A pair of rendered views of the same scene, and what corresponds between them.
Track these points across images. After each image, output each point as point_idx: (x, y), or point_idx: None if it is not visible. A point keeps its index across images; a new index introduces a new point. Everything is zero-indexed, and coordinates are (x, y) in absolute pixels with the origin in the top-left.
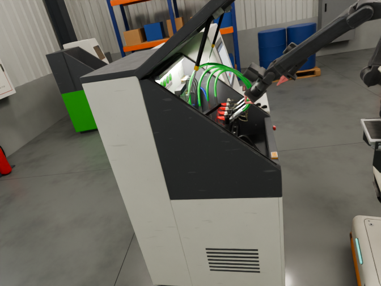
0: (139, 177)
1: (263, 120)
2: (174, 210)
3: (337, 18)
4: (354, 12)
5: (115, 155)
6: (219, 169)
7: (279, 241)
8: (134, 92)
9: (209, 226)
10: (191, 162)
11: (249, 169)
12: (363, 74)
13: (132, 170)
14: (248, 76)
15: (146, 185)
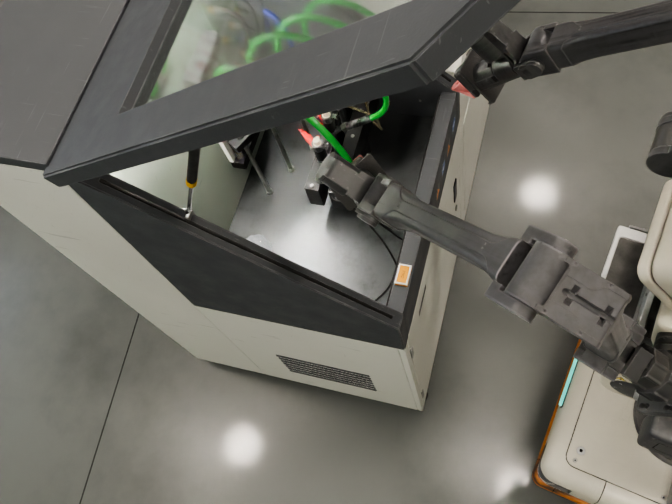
0: (123, 274)
1: (438, 96)
2: (207, 315)
3: (483, 252)
4: (523, 256)
5: (61, 244)
6: (277, 302)
7: (405, 378)
8: (59, 190)
9: (276, 341)
10: (220, 284)
11: (336, 316)
12: (654, 143)
13: (106, 265)
14: (328, 186)
15: (141, 283)
